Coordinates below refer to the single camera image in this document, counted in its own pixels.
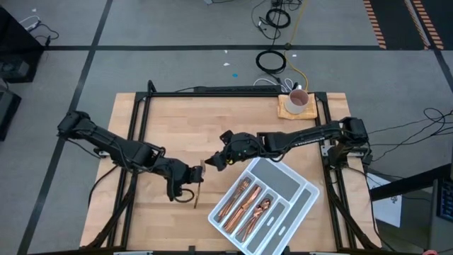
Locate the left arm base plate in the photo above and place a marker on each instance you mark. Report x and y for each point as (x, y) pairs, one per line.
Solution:
(103, 153)

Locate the red object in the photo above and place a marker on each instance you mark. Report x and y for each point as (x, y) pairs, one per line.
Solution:
(430, 253)

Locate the rose gold knife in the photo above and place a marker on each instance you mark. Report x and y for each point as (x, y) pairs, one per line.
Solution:
(255, 193)
(233, 221)
(244, 207)
(239, 214)

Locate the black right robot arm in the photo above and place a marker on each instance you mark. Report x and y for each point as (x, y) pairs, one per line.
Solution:
(318, 134)

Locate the black mat orange striped edge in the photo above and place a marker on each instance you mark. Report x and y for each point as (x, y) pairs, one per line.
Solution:
(396, 21)

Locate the black power strip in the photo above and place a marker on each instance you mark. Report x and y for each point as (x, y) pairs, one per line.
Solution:
(237, 89)

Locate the white cup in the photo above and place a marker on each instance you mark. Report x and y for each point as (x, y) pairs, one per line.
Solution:
(296, 101)

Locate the black cabinet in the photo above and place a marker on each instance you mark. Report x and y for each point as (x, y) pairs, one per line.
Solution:
(17, 53)

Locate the white plastic cutlery tray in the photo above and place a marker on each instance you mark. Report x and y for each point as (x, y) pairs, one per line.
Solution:
(279, 177)

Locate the yellow folded cloth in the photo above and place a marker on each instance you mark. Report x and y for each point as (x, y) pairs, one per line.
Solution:
(312, 111)

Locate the grey equipment cart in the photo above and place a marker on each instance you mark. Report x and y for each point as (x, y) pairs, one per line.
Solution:
(439, 230)

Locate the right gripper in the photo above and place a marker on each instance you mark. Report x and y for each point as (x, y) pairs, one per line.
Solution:
(240, 147)

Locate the white paper sheet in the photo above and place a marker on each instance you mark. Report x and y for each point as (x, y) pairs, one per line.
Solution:
(387, 209)

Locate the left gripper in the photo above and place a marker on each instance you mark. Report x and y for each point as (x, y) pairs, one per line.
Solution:
(178, 175)

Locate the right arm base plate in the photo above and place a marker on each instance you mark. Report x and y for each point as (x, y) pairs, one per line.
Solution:
(325, 150)

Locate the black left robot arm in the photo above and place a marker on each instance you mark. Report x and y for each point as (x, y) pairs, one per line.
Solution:
(117, 148)

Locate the black equipment box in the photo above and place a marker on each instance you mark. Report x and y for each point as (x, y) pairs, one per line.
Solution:
(7, 113)

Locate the rose gold spoon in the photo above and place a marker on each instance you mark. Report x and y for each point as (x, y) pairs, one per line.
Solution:
(253, 221)
(261, 207)
(265, 203)
(258, 212)

